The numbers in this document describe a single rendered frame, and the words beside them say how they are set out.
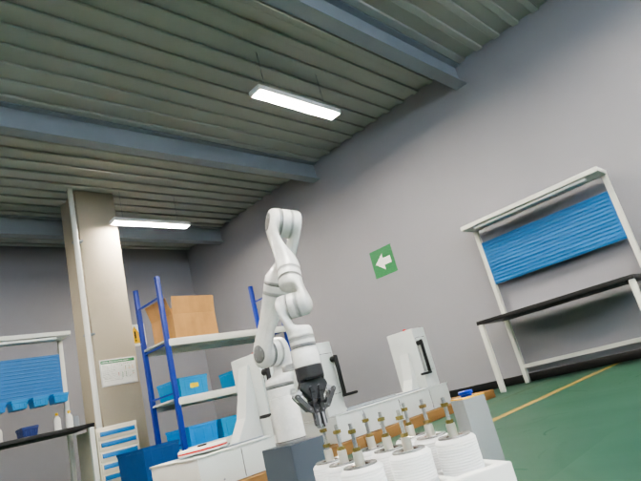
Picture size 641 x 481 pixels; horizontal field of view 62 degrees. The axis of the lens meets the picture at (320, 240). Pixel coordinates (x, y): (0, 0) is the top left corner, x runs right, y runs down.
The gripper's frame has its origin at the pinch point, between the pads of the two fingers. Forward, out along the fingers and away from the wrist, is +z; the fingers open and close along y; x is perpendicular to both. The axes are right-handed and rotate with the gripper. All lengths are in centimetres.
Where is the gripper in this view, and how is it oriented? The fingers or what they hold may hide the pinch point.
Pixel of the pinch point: (320, 419)
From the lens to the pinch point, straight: 147.0
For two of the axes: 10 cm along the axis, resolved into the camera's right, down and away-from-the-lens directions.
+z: 2.4, 9.3, -2.7
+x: -4.8, 3.6, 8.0
